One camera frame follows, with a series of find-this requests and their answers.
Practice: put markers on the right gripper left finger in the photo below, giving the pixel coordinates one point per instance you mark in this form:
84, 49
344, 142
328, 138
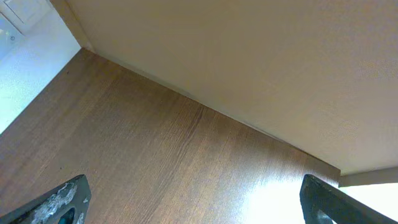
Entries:
67, 203

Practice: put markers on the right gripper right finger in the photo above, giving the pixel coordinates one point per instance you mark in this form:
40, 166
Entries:
323, 203

